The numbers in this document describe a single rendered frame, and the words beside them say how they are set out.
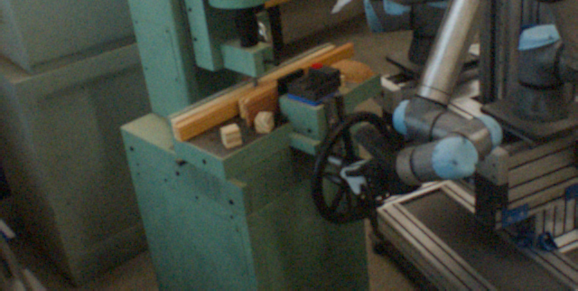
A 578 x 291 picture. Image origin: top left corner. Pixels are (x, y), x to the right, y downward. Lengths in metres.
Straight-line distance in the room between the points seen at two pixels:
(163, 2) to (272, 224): 0.66
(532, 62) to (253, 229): 0.83
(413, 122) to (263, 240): 0.57
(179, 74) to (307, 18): 3.15
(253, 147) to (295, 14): 3.31
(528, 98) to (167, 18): 0.98
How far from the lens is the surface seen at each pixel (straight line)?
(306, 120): 1.61
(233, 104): 1.72
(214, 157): 1.56
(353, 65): 1.88
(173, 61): 1.85
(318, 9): 4.99
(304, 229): 1.83
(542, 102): 1.79
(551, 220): 2.33
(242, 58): 1.71
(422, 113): 1.37
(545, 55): 1.74
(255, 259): 1.74
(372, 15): 2.08
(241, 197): 1.63
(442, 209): 2.51
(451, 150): 1.21
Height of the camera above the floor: 1.65
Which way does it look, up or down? 24 degrees down
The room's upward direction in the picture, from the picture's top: 6 degrees counter-clockwise
